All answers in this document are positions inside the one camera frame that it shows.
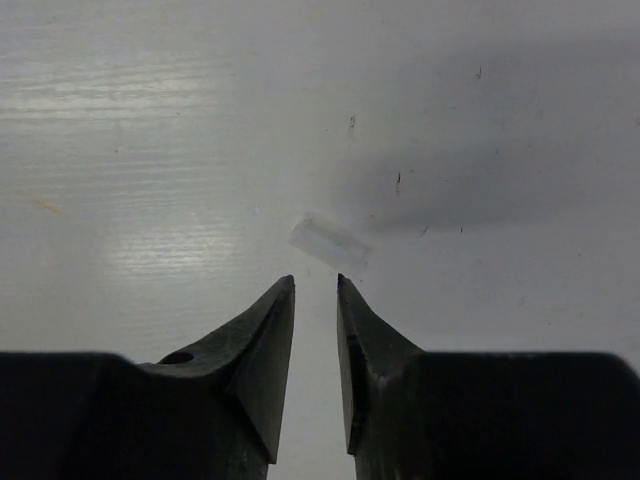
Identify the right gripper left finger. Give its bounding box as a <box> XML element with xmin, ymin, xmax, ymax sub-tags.
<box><xmin>1</xmin><ymin>276</ymin><xmax>295</xmax><ymax>479</ymax></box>

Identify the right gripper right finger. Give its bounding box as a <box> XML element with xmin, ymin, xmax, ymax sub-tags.
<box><xmin>337</xmin><ymin>277</ymin><xmax>639</xmax><ymax>479</ymax></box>

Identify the clear pen cap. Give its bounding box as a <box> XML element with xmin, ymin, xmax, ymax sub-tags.
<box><xmin>290</xmin><ymin>213</ymin><xmax>372</xmax><ymax>272</ymax></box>

